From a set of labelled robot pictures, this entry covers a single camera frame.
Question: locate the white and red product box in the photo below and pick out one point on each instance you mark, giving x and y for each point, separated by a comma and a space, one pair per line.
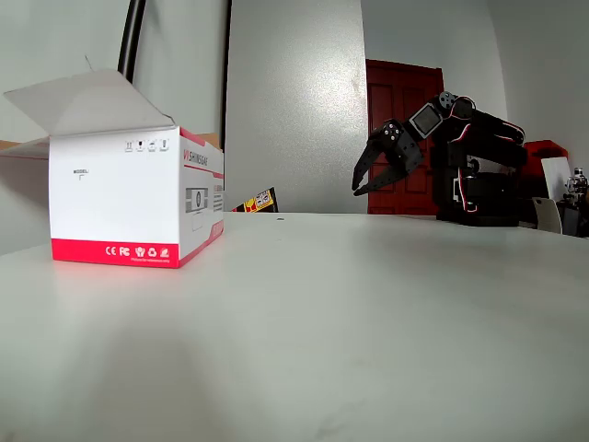
115, 198

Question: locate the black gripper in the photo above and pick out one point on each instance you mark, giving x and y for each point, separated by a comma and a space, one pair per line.
406, 150

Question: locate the black equipment block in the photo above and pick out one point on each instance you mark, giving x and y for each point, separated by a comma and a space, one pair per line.
492, 191

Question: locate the white chair back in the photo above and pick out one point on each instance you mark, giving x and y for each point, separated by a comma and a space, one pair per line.
547, 216

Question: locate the silver black microscope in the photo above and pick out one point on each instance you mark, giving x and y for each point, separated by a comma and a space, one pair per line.
577, 184

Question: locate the white board sheet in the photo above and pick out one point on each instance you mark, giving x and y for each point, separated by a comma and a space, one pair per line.
554, 177

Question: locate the dark partition frame strip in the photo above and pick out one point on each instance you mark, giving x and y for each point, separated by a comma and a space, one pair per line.
227, 69

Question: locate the red wooden door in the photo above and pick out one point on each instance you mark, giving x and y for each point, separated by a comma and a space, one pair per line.
391, 92

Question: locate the red 3D printer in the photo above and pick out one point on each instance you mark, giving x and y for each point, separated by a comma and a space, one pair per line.
545, 149

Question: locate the black camera stand pole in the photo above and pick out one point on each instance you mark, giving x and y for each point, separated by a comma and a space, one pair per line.
133, 32

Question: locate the yellow and black packet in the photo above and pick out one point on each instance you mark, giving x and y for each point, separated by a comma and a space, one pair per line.
260, 201

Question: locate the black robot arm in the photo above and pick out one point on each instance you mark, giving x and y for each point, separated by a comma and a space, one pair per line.
483, 133

